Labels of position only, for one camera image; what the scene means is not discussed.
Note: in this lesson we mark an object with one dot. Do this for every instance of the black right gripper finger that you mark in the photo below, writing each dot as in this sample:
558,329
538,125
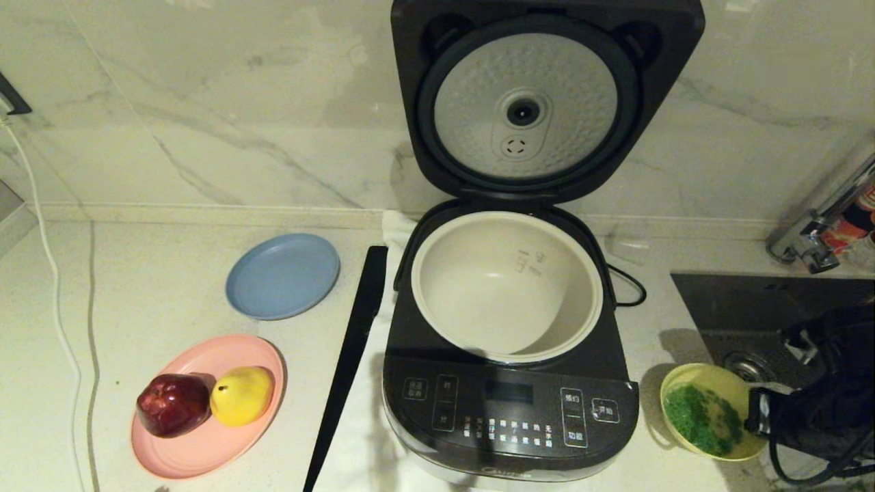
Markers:
756,410

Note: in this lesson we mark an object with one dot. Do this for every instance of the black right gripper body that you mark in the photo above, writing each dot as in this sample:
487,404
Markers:
813,424

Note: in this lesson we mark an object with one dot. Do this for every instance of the chopped green vegetable bits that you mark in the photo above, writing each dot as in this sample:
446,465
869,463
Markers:
701,420

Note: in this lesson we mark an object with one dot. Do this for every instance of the yellow bowl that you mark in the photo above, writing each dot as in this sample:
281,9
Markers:
690,376

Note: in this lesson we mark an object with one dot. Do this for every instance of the black rice cooker lid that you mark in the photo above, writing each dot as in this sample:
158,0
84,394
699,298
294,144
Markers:
424,137

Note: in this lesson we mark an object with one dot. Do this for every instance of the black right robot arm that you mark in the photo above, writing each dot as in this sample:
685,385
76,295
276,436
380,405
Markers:
841,348

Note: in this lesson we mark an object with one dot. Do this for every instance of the black rice cooker body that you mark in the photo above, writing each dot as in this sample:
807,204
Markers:
506,410

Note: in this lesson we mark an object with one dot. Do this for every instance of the white inner pot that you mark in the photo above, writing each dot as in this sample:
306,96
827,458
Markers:
506,294

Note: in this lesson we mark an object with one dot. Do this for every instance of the white towel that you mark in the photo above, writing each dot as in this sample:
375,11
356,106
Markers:
355,454

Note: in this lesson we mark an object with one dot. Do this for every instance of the round sink drain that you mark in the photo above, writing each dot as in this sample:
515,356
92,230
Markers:
745,367

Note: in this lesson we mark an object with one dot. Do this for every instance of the stainless steel sink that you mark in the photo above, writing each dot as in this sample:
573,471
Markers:
731,307

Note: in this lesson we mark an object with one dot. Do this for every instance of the chrome faucet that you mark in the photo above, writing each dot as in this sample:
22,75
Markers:
803,239

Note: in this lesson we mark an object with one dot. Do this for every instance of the black flat panel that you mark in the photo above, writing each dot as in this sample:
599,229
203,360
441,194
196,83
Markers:
355,328

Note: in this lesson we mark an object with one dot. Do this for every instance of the blue round plate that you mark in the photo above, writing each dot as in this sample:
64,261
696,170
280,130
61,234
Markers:
284,277

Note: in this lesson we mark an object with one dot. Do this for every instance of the yellow pear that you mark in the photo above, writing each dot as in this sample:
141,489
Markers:
240,396

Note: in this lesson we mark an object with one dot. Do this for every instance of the pink round plate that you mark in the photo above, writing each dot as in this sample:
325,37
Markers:
205,451

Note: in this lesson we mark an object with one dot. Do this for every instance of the dark red apple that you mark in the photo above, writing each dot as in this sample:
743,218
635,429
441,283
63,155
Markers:
172,405

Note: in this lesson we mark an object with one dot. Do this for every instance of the black wall fixture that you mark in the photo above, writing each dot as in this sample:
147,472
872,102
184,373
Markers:
12,96

